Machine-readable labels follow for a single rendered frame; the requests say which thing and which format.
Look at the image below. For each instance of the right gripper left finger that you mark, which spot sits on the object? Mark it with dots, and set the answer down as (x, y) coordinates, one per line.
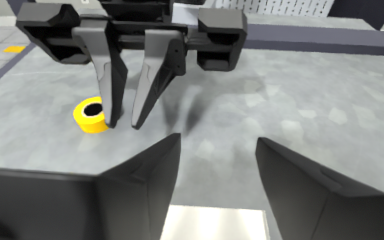
(130, 201)

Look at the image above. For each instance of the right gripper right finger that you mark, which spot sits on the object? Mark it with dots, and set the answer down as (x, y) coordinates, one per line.
(311, 201)

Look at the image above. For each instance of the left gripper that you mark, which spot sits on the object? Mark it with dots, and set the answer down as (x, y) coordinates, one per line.
(164, 41)

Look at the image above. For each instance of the yellow roll of tape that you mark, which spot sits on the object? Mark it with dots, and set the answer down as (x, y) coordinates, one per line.
(89, 115)

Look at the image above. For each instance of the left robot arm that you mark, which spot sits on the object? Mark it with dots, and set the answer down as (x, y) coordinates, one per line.
(167, 4)

